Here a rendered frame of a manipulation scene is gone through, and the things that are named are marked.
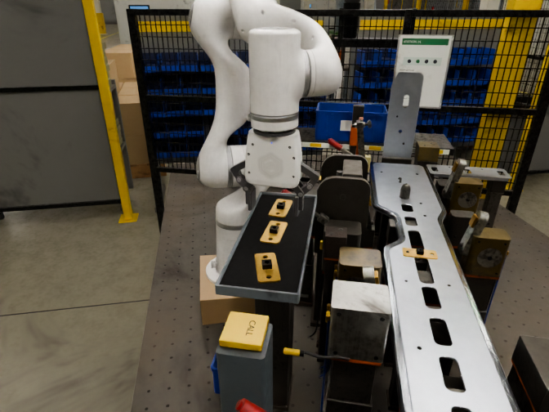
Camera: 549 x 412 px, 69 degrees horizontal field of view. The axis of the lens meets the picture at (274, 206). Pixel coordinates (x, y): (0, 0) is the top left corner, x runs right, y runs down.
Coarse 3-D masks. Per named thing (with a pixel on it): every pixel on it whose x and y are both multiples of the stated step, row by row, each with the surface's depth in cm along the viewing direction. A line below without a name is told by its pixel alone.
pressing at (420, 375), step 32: (384, 192) 135; (416, 192) 135; (384, 256) 101; (448, 256) 101; (416, 288) 90; (448, 288) 90; (416, 320) 80; (448, 320) 80; (480, 320) 81; (416, 352) 73; (448, 352) 73; (480, 352) 73; (416, 384) 67; (480, 384) 67
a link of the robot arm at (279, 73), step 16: (256, 32) 61; (272, 32) 60; (288, 32) 60; (256, 48) 62; (272, 48) 60; (288, 48) 61; (256, 64) 63; (272, 64) 62; (288, 64) 62; (304, 64) 63; (256, 80) 64; (272, 80) 63; (288, 80) 63; (304, 80) 64; (256, 96) 65; (272, 96) 64; (288, 96) 64; (304, 96) 67; (256, 112) 66; (272, 112) 65; (288, 112) 66
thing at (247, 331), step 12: (240, 312) 60; (228, 324) 57; (240, 324) 57; (252, 324) 57; (264, 324) 57; (228, 336) 55; (240, 336) 55; (252, 336) 55; (264, 336) 56; (240, 348) 55; (252, 348) 54
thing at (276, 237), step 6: (270, 222) 83; (276, 222) 83; (282, 222) 83; (270, 228) 79; (276, 228) 79; (282, 228) 81; (264, 234) 79; (270, 234) 79; (276, 234) 79; (282, 234) 79; (264, 240) 77; (270, 240) 77; (276, 240) 77
